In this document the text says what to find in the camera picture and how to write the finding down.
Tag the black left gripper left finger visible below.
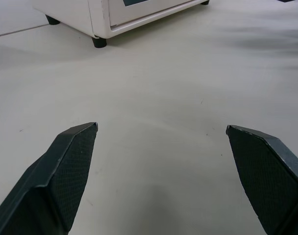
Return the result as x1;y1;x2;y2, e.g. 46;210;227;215
0;121;99;235

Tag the white toaster oven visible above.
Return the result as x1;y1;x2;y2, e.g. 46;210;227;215
32;0;210;48

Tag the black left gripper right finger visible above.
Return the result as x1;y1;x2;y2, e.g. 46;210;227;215
226;124;298;235

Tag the white appliance door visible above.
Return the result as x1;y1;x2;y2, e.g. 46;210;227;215
100;0;203;31

